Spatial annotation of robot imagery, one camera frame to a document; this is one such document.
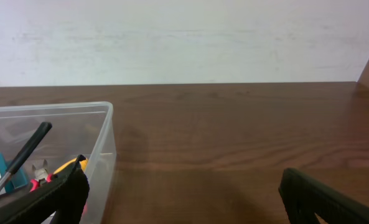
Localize white and blue box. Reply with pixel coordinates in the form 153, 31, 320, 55
0, 153, 29, 195

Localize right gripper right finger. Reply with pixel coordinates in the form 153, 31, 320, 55
279, 168, 369, 224

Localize small black claw hammer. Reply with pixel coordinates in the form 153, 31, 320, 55
0, 122, 52, 191

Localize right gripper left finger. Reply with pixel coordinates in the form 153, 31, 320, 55
0, 155, 90, 224

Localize red handled pliers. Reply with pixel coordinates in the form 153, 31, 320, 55
29, 159, 88, 215

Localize clear plastic container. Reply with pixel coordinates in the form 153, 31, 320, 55
0, 102, 116, 223

